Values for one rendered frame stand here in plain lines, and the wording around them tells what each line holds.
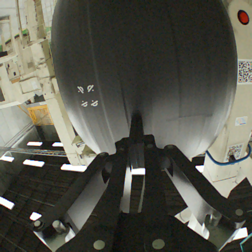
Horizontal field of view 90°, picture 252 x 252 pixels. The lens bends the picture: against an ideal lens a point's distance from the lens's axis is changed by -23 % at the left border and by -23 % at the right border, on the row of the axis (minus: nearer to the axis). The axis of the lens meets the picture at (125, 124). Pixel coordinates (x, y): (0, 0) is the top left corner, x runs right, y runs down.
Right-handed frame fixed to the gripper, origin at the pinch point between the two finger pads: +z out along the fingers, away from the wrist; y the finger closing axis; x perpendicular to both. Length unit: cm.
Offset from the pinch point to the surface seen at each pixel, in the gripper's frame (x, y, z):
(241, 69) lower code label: 5.6, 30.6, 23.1
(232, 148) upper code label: -21.4, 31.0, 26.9
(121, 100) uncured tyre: 4.4, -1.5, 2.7
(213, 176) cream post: -35, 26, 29
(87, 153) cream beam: -33, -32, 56
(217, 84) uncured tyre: 5.2, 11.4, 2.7
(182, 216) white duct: -120, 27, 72
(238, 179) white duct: -76, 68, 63
